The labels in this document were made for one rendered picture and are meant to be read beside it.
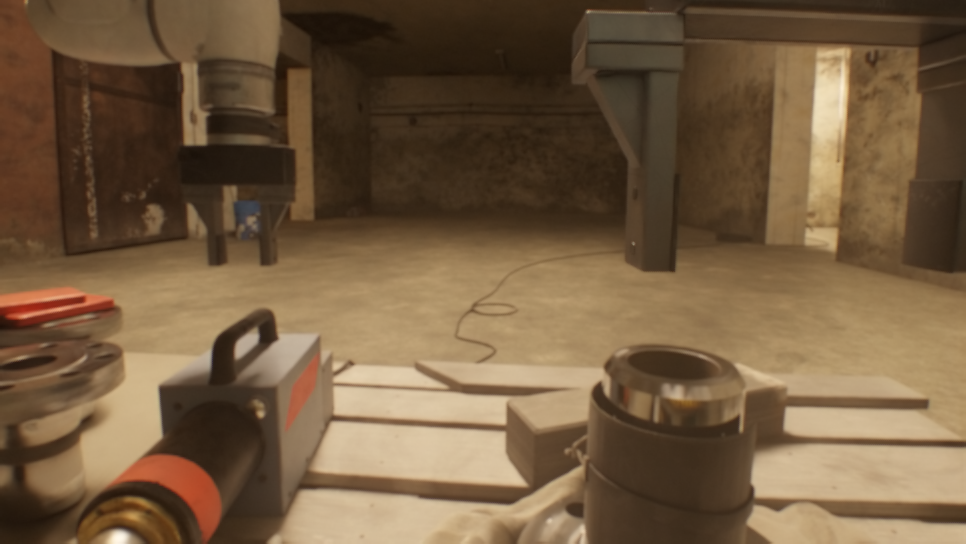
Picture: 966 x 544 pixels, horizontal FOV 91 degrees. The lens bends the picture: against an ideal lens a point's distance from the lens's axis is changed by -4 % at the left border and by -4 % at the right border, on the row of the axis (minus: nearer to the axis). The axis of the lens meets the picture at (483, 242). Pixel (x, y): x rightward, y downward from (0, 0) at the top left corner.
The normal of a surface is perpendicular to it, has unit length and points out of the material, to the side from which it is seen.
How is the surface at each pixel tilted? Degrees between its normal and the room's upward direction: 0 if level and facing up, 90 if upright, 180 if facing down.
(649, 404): 90
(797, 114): 90
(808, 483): 0
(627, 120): 90
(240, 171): 90
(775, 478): 0
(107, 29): 121
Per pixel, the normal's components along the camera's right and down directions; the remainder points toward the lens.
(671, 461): -0.34, 0.10
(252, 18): 0.69, 0.11
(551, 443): 0.33, 0.11
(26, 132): 1.00, 0.01
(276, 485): 0.07, 0.11
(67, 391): 0.89, 0.06
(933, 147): -1.00, -0.01
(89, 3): 0.11, 0.55
